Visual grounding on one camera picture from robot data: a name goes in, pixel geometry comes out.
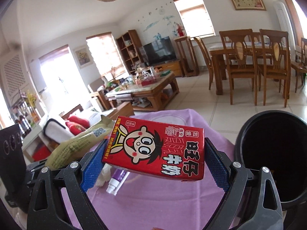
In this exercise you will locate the wooden coffee table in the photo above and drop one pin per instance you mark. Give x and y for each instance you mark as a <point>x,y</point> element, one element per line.
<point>156,89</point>

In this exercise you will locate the window roller blind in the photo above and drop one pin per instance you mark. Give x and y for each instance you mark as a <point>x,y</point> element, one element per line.
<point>105,55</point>
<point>194,12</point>

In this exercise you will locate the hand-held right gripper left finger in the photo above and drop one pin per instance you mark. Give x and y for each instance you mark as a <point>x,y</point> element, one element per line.
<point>93,167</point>

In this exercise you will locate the purple printed cloth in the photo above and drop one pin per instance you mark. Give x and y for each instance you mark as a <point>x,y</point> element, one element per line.
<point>156,203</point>

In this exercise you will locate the purple toothpaste tube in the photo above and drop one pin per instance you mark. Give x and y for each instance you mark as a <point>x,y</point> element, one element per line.
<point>117,180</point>

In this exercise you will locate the red flower arrangement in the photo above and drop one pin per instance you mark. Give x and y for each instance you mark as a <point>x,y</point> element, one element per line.
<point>179,30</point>

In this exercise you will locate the wooden dining table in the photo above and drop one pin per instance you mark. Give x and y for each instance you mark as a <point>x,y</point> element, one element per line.
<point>218,60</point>

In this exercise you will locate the black trash bin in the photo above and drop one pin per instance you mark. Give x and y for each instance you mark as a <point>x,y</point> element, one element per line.
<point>275,153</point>

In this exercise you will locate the tall wooden plant stand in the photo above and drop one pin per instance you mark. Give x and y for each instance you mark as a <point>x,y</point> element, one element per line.
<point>186,57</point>

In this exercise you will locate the small framed flower picture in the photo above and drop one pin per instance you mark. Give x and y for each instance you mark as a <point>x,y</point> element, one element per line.
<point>82,57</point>

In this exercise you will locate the wooden armchair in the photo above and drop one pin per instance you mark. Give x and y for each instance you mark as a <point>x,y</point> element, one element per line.
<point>96,86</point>

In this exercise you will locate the green snack packet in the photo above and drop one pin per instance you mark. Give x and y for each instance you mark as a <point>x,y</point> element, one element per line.
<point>79,146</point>

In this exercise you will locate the wooden tv cabinet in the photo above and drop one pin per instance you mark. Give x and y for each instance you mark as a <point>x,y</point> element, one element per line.
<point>171,68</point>

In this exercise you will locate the rack of bottles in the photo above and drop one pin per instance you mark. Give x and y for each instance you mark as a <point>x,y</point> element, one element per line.
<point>24,117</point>

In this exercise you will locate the red cushion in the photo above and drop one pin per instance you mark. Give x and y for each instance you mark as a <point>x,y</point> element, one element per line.
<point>76,124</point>

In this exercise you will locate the red milk carton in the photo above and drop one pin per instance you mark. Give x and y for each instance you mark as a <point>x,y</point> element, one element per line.
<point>153,148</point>

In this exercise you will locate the black television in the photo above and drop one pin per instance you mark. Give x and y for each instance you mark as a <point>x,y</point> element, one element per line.
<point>159,50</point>

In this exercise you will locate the wooden dining chair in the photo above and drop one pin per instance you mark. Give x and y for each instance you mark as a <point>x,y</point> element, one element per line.
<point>238,69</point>
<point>203,57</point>
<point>299,67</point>
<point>274,69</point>

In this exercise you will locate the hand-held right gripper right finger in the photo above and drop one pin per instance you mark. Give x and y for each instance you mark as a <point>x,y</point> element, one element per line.
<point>218,166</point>

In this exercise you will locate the white standing air conditioner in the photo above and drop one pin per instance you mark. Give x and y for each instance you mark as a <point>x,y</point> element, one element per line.
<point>283,21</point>

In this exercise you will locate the wooden sofa with white cushions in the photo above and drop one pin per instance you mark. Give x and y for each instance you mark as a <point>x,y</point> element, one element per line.
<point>57,129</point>

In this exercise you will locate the wooden bookshelf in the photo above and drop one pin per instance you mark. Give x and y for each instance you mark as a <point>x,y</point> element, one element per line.
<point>136,43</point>

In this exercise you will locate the yellow flowers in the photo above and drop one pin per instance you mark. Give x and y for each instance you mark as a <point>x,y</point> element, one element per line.
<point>31,99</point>

